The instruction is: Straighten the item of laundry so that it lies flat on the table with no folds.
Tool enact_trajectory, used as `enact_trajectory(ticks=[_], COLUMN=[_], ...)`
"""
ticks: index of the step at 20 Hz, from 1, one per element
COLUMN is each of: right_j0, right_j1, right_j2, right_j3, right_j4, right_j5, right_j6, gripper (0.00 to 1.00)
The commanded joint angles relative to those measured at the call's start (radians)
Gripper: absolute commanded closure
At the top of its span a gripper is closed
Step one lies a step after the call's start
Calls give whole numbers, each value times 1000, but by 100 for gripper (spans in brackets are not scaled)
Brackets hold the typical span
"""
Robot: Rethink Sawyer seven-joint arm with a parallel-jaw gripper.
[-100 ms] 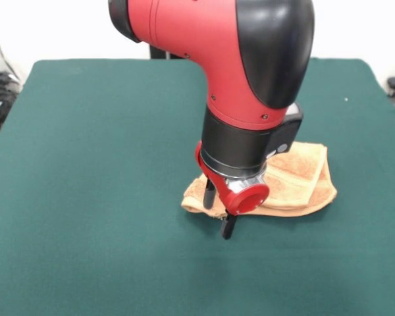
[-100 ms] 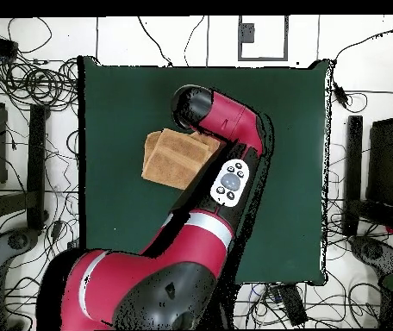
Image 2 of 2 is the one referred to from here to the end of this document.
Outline grey rectangular floor frame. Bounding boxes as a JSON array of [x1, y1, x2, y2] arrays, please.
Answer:
[[237, 15, 289, 62]]

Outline small grey box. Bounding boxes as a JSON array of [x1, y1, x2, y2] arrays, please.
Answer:
[[239, 22, 255, 44]]

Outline black metal stand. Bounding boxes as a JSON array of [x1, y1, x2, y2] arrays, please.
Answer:
[[341, 115, 393, 239], [0, 103, 50, 231]]

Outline tan terry towel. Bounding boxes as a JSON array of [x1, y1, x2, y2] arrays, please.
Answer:
[[140, 128, 222, 191]]

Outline black power adapter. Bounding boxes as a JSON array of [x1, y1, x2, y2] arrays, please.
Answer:
[[332, 82, 351, 108]]

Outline coiled black cables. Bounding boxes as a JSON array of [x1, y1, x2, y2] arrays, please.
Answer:
[[0, 58, 78, 108]]

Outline grey chair base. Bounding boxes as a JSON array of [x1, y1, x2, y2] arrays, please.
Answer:
[[0, 227, 41, 277], [349, 235, 393, 277]]

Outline dark green table cloth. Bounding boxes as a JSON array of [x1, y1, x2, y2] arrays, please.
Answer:
[[77, 54, 332, 287]]

